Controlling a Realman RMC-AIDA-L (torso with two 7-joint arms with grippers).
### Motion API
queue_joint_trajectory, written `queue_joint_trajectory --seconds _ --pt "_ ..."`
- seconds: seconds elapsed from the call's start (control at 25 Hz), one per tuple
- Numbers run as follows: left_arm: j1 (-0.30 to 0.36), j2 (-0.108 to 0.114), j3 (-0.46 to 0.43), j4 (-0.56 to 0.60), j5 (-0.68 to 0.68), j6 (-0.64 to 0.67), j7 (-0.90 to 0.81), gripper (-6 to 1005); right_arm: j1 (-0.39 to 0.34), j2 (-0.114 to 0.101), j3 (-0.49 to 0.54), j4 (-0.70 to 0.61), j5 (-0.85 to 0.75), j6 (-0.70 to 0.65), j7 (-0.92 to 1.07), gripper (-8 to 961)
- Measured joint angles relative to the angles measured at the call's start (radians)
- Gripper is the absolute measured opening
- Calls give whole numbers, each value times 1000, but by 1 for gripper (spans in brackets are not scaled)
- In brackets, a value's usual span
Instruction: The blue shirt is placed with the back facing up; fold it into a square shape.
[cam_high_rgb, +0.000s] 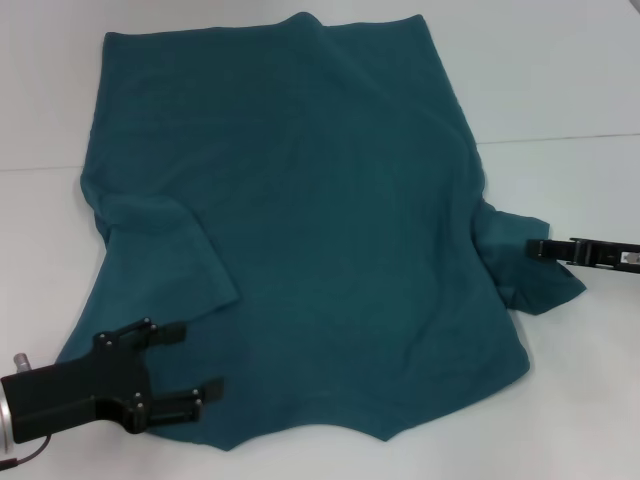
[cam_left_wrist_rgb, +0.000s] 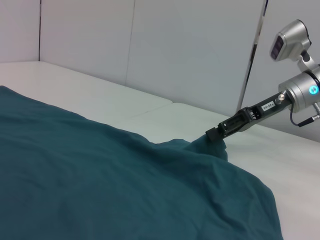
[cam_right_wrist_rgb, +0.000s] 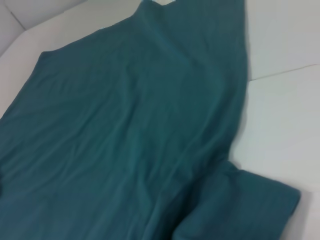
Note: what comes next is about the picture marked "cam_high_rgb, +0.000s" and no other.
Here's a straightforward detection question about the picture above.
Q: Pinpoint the teal blue shirt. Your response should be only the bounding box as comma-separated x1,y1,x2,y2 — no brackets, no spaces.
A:
54,12,587,454

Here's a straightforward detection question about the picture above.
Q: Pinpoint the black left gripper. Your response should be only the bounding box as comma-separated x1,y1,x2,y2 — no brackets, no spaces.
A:
0,317,226,446

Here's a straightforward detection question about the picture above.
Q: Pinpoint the thin left gripper cable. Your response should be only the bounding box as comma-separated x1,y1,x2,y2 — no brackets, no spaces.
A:
0,433,54,455

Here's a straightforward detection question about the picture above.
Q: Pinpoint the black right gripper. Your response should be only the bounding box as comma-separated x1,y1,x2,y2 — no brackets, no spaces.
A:
527,237,640,275

